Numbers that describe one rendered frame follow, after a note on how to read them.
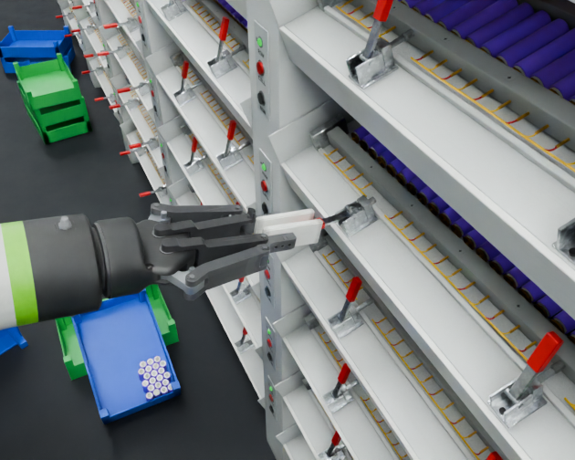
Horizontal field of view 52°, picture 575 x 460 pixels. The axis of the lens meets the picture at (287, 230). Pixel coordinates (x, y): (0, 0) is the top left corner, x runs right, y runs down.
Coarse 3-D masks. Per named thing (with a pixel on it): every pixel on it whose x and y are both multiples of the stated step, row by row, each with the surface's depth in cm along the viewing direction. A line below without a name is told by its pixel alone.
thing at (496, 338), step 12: (324, 156) 76; (336, 168) 74; (348, 180) 72; (360, 192) 70; (372, 204) 68; (384, 216) 67; (456, 300) 58; (468, 312) 56; (480, 324) 55; (492, 336) 54; (504, 348) 53; (516, 360) 52; (552, 396) 49; (564, 408) 48
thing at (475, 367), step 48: (288, 144) 77; (336, 192) 72; (336, 240) 72; (384, 240) 65; (384, 288) 61; (432, 288) 60; (432, 336) 57; (480, 336) 55; (480, 384) 52; (528, 432) 49
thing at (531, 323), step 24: (336, 144) 75; (360, 168) 71; (384, 192) 68; (408, 192) 66; (408, 216) 65; (432, 216) 62; (408, 240) 63; (432, 240) 62; (456, 240) 60; (432, 264) 60; (456, 264) 59; (480, 264) 57; (456, 288) 58; (480, 288) 57; (504, 288) 55; (480, 312) 56; (504, 312) 55; (528, 312) 52; (504, 336) 53; (528, 336) 53; (552, 360) 51
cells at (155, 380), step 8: (152, 360) 150; (160, 360) 150; (144, 368) 149; (152, 368) 149; (160, 368) 149; (144, 376) 148; (152, 376) 148; (160, 376) 148; (168, 376) 148; (144, 384) 146; (152, 384) 147; (160, 384) 147; (168, 384) 148; (152, 392) 148; (160, 392) 146; (168, 392) 150
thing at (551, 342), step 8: (544, 336) 45; (552, 336) 45; (544, 344) 45; (552, 344) 45; (560, 344) 45; (536, 352) 46; (544, 352) 46; (552, 352) 45; (528, 360) 47; (536, 360) 46; (544, 360) 46; (528, 368) 47; (536, 368) 46; (544, 368) 46; (520, 376) 48; (528, 376) 47; (520, 384) 48; (528, 384) 47; (512, 392) 49; (520, 392) 48; (528, 392) 49
